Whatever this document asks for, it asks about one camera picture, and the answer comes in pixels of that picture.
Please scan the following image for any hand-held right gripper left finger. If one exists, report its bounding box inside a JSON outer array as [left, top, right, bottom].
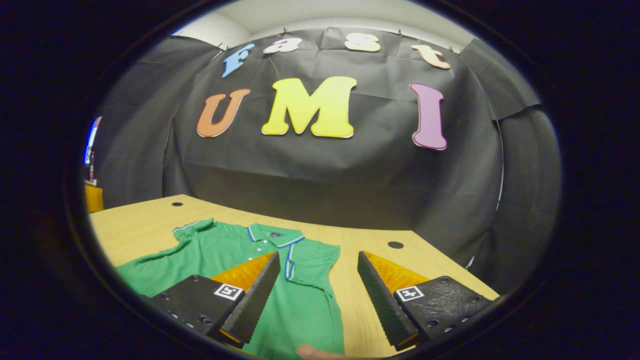
[[147, 251, 282, 350]]

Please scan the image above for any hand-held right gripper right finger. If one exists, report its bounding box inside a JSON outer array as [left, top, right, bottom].
[[357, 250, 493, 352]]

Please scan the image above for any green polo T-shirt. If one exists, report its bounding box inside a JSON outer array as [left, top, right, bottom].
[[116, 217, 346, 358]]

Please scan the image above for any black backdrop cloth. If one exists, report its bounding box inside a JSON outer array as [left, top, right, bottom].
[[90, 27, 563, 296]]

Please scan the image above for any wooden side cabinet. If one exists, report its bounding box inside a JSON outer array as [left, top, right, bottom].
[[84, 181, 105, 214]]

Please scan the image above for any computer monitor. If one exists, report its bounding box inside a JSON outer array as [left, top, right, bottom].
[[83, 116, 103, 166]]

